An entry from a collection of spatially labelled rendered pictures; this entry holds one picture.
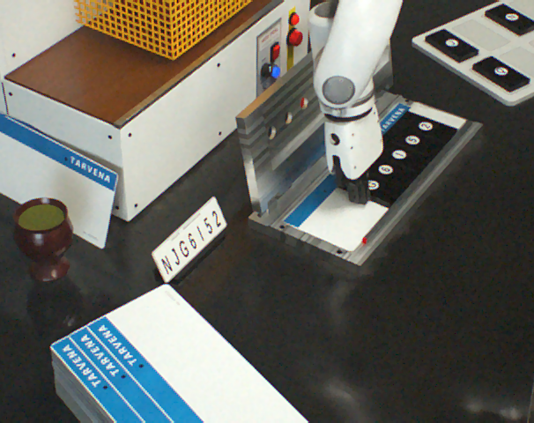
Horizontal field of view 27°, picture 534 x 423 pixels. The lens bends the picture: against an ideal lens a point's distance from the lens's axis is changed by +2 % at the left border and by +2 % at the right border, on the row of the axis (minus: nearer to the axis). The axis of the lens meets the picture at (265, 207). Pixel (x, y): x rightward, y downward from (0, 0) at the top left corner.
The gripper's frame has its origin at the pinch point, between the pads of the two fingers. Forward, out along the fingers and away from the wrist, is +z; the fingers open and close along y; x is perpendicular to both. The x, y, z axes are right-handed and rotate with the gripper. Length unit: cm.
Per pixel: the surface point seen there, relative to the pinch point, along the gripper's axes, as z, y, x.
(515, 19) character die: 2, 67, 3
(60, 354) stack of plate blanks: -7, -56, 12
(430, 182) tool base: 4.0, 11.2, -6.8
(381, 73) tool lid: -5.8, 27.1, 10.1
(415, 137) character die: 1.4, 20.0, 0.2
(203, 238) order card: -0.9, -21.2, 15.8
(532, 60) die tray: 5, 57, -5
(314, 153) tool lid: -3.0, 3.5, 10.1
